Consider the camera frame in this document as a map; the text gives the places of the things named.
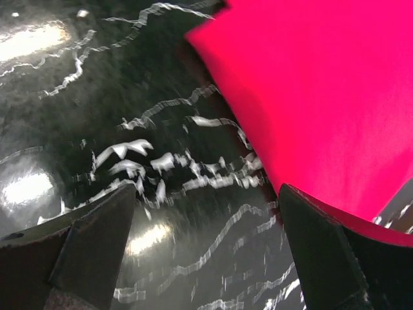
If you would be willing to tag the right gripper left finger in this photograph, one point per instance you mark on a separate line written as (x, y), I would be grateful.
(70, 262)

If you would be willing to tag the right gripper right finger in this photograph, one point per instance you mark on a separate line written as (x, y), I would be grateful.
(342, 261)

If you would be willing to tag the crimson red polo shirt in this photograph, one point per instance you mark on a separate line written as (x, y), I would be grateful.
(323, 92)

